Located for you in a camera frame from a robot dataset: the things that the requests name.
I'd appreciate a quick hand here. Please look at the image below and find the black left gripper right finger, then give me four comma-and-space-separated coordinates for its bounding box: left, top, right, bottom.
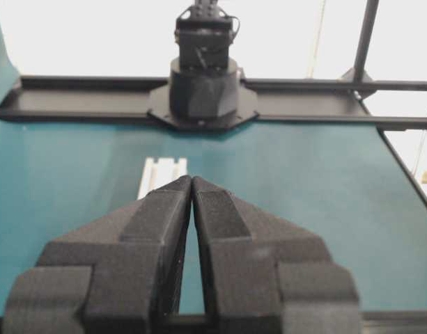
192, 177, 362, 333

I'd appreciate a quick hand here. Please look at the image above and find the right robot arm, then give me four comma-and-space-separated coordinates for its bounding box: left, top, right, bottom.
169, 1, 362, 333

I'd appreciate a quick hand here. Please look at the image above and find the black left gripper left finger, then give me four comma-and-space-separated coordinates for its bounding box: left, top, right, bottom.
2, 176, 192, 333

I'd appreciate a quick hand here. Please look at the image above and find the black frame rail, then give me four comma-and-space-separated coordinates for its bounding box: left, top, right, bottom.
0, 76, 427, 132

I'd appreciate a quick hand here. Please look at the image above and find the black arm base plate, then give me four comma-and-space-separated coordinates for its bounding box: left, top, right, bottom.
147, 84, 258, 132

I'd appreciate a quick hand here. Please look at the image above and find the silver aluminium extrusion rail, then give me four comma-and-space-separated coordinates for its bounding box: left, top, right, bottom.
137, 157, 187, 200

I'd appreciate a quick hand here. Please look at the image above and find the black vertical frame post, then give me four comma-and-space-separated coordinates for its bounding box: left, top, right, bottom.
353, 0, 380, 84

